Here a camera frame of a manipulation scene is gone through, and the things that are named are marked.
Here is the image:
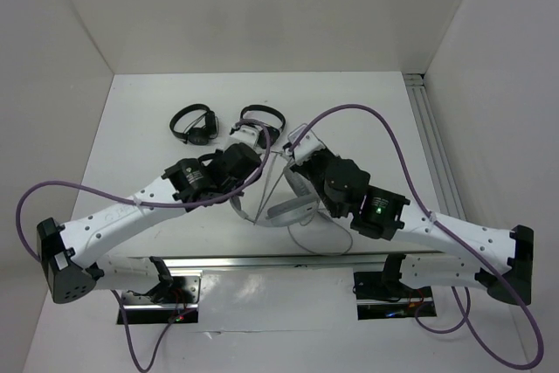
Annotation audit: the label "white over-ear headphones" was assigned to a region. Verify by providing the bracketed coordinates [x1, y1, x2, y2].
[229, 165, 320, 228]

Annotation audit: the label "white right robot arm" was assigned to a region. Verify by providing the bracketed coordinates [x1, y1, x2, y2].
[285, 148, 534, 306]

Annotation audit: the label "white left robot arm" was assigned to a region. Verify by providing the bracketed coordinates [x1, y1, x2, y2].
[37, 143, 262, 304]

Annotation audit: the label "black headphones with silver band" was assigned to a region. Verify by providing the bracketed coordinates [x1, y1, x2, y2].
[169, 104, 219, 146]

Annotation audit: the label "black headphones with thin band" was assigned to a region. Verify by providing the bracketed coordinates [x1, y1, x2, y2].
[231, 104, 286, 151]

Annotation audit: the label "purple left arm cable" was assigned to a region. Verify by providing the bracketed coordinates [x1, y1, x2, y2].
[15, 126, 276, 372]

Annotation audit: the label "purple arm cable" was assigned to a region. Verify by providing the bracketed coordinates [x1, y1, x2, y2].
[287, 104, 545, 369]
[15, 126, 276, 372]

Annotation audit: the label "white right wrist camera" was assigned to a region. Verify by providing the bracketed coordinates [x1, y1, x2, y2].
[284, 124, 326, 165]

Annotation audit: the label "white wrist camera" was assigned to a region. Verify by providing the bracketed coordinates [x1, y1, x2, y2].
[284, 124, 326, 165]
[226, 125, 260, 149]

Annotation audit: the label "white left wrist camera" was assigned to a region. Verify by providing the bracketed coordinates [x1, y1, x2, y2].
[226, 125, 260, 149]

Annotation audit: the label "aluminium front rail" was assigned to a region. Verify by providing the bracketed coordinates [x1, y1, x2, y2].
[162, 252, 404, 274]

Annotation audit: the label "aluminium side rail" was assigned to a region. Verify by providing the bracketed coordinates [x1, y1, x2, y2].
[403, 73, 466, 220]

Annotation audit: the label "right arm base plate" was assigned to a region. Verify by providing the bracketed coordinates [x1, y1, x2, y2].
[352, 272, 437, 321]

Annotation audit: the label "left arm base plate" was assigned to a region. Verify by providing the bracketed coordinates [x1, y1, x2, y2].
[121, 271, 202, 325]

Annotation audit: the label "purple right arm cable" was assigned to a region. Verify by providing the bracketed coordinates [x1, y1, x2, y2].
[287, 104, 545, 369]

